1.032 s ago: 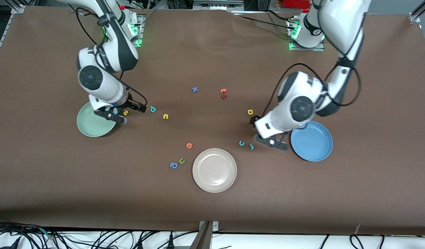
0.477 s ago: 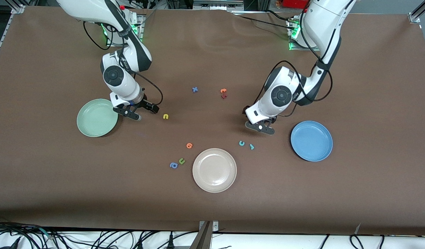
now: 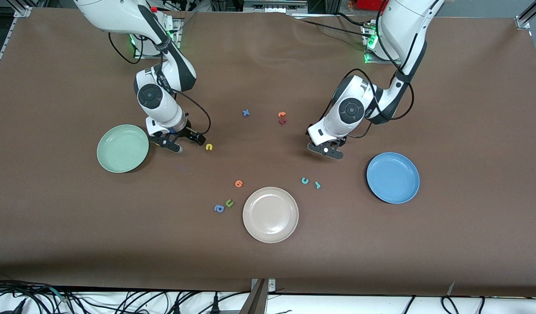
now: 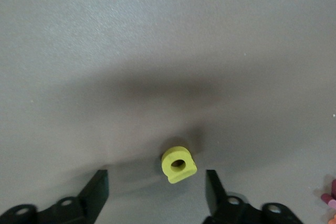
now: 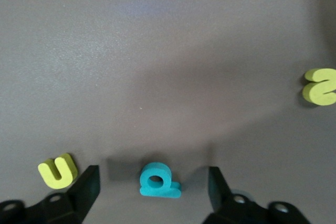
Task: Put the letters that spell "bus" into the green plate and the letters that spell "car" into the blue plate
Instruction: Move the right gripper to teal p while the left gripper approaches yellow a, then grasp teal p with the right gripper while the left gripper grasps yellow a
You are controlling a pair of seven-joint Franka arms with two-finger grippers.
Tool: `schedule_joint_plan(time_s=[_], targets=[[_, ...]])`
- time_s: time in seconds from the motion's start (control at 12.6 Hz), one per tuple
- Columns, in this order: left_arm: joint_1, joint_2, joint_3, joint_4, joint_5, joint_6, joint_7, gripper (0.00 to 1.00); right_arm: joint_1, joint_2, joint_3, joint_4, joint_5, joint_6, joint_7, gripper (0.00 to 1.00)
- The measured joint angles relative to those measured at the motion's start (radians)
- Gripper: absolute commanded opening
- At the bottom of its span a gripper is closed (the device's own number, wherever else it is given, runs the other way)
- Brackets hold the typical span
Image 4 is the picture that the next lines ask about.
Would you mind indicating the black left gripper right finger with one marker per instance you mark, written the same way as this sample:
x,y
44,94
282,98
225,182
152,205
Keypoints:
x,y
218,203

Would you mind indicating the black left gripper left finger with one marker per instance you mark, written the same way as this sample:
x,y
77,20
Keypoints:
x,y
92,200

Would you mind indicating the yellow foam letter with hole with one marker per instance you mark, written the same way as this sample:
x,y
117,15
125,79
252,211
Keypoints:
x,y
170,174

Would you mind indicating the maroon foam letter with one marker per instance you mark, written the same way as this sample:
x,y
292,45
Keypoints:
x,y
330,197

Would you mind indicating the orange foam letter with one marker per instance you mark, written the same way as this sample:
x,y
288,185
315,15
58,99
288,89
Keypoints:
x,y
333,221

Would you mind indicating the brown table cover sheet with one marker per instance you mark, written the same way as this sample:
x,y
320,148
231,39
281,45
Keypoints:
x,y
131,37

